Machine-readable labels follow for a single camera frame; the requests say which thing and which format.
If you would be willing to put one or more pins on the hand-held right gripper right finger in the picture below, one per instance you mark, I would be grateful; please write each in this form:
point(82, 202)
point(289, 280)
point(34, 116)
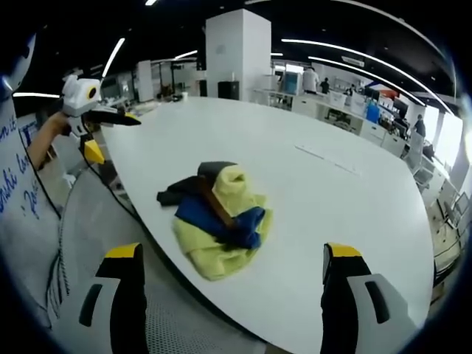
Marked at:
point(341, 295)

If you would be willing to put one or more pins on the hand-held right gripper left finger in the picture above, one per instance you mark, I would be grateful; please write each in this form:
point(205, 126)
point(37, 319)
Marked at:
point(127, 295)

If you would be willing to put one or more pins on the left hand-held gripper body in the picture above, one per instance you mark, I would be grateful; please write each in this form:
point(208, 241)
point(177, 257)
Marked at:
point(75, 96)

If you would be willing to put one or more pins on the yellow blue grey garment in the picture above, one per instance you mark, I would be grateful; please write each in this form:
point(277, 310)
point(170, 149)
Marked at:
point(217, 254)

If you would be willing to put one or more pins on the ceiling light strip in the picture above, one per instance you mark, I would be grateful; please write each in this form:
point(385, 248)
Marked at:
point(185, 54)
point(328, 47)
point(113, 57)
point(383, 79)

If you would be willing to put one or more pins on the white worn device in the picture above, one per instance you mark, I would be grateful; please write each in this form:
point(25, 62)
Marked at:
point(16, 70)

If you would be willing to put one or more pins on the person's white printed shirt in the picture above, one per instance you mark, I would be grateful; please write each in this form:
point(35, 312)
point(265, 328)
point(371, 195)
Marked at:
point(22, 239)

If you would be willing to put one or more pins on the black cabinet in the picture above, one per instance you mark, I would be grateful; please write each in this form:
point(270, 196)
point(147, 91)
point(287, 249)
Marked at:
point(228, 90)

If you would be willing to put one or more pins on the white square pillar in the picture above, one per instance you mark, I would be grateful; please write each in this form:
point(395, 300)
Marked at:
point(237, 55)

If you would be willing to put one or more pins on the row of white cabinets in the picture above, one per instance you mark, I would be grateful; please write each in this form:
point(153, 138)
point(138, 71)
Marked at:
point(372, 131)

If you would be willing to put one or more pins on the white storage box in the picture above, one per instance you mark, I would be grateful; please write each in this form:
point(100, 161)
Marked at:
point(357, 104)
point(337, 100)

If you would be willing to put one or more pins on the ceiling air vent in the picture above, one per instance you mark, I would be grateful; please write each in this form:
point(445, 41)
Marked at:
point(353, 60)

